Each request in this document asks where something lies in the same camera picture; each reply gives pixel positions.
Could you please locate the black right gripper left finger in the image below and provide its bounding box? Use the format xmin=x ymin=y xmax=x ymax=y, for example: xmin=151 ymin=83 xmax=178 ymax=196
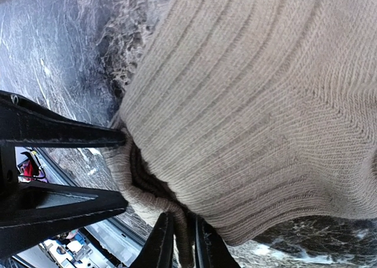
xmin=130 ymin=213 xmax=174 ymax=268

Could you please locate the tan plain sock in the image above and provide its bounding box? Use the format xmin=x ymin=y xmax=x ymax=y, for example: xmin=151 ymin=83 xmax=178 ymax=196
xmin=102 ymin=0 xmax=376 ymax=267

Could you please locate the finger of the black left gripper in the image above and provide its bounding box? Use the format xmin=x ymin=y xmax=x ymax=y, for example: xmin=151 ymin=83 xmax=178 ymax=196
xmin=1 ymin=181 xmax=128 ymax=258
xmin=1 ymin=91 xmax=126 ymax=148

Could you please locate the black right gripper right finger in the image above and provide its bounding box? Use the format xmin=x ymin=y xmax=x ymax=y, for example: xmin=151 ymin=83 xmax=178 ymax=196
xmin=195 ymin=216 xmax=240 ymax=268

